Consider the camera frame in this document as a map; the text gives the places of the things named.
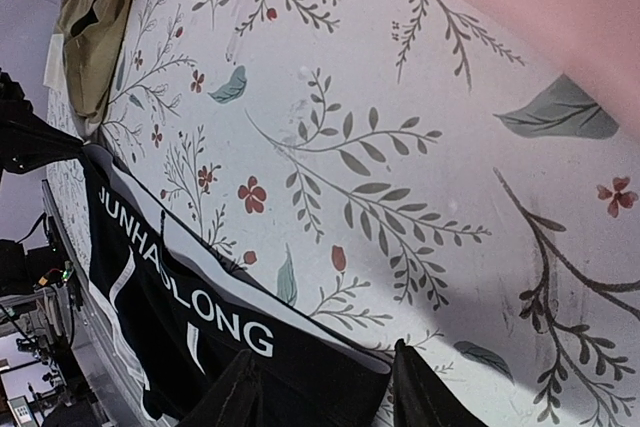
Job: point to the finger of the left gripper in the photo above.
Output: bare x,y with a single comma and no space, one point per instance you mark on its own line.
29,143

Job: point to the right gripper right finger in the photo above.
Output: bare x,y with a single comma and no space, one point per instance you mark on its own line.
421,398

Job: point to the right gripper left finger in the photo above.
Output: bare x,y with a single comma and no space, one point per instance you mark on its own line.
235,399

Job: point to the black underwear white trim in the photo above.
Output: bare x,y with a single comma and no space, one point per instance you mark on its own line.
180,318

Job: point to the khaki underwear cream waistband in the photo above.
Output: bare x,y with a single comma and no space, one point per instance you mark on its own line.
82,57

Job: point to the floral table mat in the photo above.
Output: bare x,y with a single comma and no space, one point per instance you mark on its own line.
401,169

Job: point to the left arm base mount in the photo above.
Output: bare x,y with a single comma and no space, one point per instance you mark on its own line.
23,271

